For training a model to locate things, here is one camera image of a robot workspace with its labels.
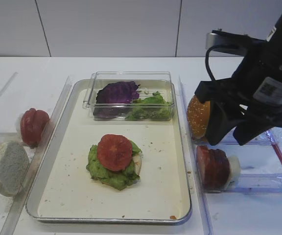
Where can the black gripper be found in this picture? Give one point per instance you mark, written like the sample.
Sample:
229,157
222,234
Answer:
251,99

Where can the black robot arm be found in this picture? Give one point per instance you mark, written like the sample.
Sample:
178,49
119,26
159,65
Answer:
250,101

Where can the stack of meat slices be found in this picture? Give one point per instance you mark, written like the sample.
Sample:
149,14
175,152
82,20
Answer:
213,166

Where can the white cheese slice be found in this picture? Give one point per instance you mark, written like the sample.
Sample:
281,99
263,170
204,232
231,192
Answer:
235,170

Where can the green lettuce in container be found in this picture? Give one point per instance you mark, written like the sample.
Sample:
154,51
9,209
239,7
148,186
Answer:
153,107

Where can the bottom bun under lettuce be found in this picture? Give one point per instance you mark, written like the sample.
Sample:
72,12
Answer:
138,163

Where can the tomato slice on lettuce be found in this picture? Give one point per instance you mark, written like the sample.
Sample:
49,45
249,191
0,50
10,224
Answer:
114,152

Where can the green lettuce on tray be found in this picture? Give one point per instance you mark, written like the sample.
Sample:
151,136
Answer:
118,180

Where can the stack of tomato slices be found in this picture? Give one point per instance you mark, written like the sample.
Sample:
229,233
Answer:
32,124

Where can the sesame bun top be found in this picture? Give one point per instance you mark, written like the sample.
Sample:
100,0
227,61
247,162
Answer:
198,115

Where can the red plastic rod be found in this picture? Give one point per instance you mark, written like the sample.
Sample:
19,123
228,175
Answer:
277,151

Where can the clear holder lower right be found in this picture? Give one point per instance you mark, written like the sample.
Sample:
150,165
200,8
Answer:
252,184

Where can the purple cabbage leaf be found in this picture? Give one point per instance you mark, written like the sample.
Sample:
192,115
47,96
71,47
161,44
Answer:
115,93

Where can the clear plastic container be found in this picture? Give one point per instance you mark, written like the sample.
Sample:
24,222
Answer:
148,81

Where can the metal baking tray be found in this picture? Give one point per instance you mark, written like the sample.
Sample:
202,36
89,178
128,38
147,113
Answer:
64,192

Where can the white bun half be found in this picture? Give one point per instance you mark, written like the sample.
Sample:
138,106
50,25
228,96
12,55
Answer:
14,162

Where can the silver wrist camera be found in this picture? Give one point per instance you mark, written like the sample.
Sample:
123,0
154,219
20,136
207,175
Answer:
228,43

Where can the clear rail right of tray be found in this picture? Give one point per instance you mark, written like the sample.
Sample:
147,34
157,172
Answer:
203,204

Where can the clear rail of tray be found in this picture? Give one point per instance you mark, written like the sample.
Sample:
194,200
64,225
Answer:
20,199
203,204

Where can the clear rail left of tray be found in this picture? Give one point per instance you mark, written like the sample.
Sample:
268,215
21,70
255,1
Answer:
20,199

